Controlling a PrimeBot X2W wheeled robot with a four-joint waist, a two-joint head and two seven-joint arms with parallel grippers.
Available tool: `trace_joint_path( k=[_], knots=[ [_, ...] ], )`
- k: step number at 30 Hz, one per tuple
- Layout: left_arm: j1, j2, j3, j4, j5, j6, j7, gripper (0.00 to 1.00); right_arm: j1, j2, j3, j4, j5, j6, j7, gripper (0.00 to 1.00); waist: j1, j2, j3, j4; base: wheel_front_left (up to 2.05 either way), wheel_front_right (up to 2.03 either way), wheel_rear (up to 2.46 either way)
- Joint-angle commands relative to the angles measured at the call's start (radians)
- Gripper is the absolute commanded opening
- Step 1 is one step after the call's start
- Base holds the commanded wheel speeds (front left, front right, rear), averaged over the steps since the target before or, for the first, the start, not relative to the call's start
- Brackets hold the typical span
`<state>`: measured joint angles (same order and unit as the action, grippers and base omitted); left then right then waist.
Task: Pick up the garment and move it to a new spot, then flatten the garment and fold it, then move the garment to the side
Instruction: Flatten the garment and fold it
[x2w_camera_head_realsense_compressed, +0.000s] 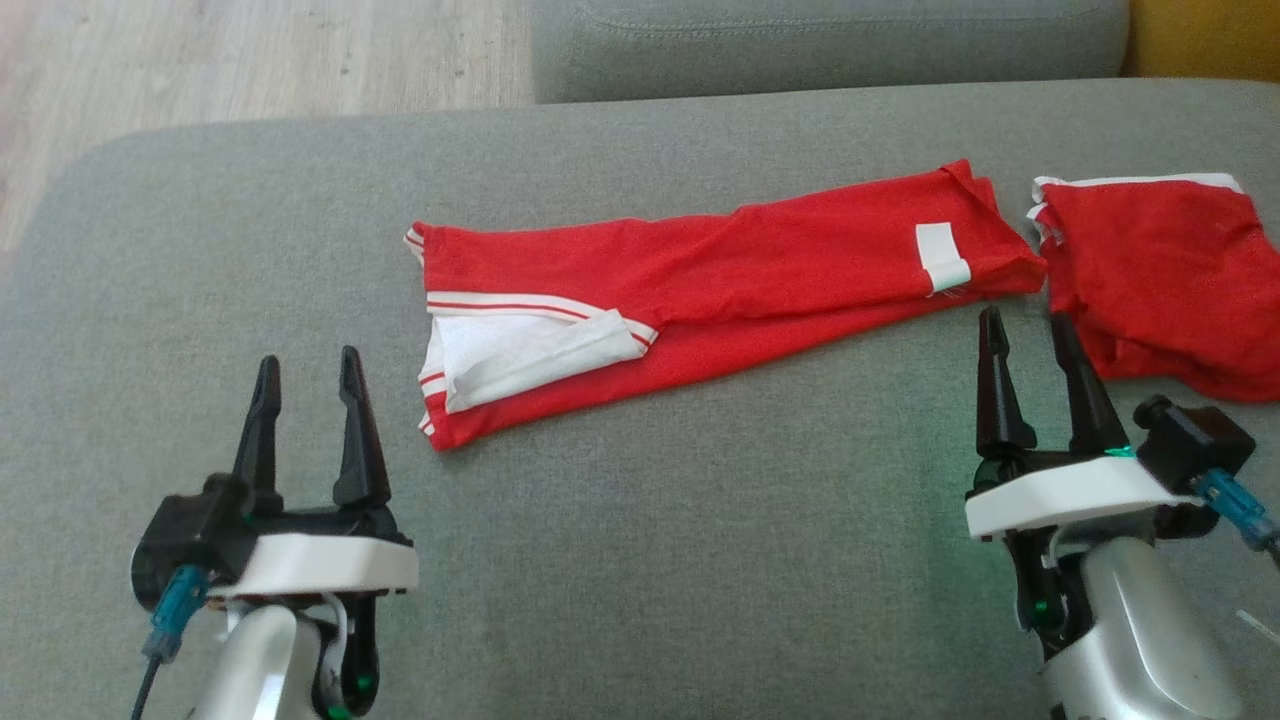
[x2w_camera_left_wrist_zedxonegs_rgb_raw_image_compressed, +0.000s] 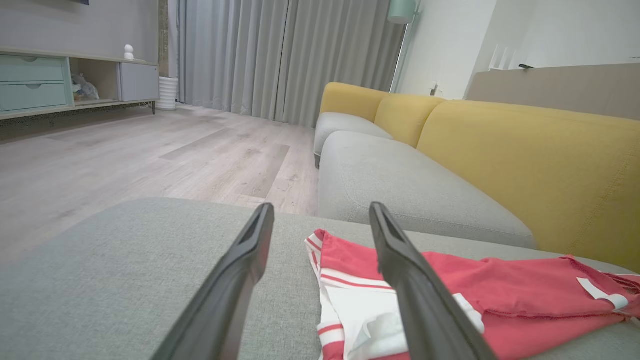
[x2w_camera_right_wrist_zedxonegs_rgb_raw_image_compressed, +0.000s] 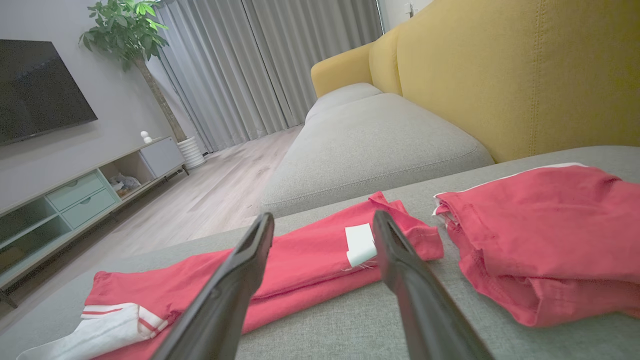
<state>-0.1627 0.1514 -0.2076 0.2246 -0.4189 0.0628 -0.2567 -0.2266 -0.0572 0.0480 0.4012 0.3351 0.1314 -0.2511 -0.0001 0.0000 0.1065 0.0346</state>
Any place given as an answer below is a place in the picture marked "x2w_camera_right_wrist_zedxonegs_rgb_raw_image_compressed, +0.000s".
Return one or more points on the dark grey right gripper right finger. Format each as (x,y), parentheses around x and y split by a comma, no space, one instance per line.
(425,310)

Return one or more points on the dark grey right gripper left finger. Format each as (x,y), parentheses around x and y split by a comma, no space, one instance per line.
(225,310)

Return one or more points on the red basketball jersey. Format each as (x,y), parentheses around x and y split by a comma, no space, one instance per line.
(300,260)

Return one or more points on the red shorts with white stripe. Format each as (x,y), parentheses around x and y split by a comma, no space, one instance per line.
(540,235)

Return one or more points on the clutter in cabinet shelf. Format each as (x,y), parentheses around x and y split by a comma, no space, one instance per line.
(125,184)

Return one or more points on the white ribbed plant pot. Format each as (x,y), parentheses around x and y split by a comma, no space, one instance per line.
(191,152)

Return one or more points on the long television cabinet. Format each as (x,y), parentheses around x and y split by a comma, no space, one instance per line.
(75,200)

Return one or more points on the small white figurine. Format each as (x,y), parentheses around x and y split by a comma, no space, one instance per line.
(146,137)

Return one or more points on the small grey sofa seat cushion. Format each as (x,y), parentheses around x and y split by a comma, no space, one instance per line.
(345,95)

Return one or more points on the grey pleated curtain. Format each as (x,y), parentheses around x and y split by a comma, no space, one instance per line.
(260,65)

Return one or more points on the yellow sofa backrest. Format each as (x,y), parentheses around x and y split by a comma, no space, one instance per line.
(525,75)

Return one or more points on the black flat television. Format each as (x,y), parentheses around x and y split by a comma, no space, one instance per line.
(40,90)

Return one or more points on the green potted tree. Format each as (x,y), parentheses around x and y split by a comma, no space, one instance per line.
(127,30)

